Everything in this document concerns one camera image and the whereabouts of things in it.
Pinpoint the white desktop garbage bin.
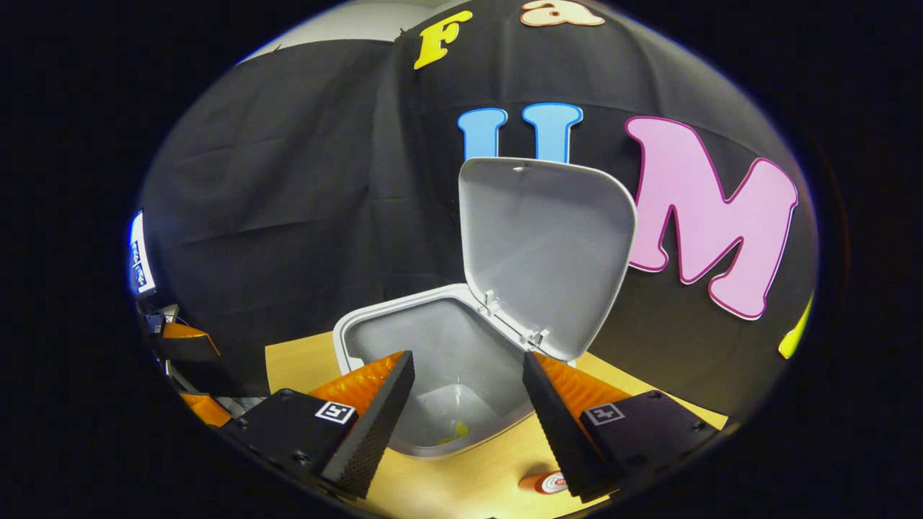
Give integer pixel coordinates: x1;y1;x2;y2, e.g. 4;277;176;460
333;156;638;460

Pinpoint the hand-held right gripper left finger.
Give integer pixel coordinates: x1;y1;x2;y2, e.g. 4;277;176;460
220;351;417;500

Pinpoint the wooden desktop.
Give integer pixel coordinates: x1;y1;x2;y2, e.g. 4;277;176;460
265;332;729;519

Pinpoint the black backdrop cloth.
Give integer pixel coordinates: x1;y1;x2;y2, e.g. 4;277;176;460
141;0;819;419

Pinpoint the blue white panel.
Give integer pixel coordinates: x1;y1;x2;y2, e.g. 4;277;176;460
128;209;157;296

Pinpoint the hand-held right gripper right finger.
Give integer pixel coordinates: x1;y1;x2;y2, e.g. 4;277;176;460
522;352;722;504

